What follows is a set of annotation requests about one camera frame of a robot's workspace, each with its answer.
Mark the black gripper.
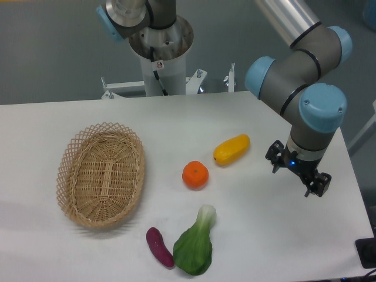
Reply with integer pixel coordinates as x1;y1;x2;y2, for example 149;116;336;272
265;140;331;197

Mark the green bok choy vegetable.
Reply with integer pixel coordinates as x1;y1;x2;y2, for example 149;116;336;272
173;204;217;276

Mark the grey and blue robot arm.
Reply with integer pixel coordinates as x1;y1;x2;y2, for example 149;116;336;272
96;1;353;196

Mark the yellow mango fruit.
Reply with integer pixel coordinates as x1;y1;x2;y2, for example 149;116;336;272
213;134;250;166

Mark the orange tangerine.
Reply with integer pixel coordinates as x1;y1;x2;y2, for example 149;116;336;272
182;160;209;190

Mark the black device at table edge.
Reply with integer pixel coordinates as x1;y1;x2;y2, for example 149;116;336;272
355;237;375;269

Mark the purple sweet potato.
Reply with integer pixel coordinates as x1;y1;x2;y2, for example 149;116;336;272
146;227;174;268

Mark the woven wicker basket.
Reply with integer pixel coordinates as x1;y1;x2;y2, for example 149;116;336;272
56;122;146;228

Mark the white table leg frame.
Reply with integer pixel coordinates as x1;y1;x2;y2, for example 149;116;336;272
347;100;376;157

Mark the white metal base frame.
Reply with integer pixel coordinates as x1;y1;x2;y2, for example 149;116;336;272
100;62;237;100

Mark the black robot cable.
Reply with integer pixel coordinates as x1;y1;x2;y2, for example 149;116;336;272
149;46;169;96

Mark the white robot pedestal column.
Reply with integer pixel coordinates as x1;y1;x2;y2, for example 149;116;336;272
129;16;194;95

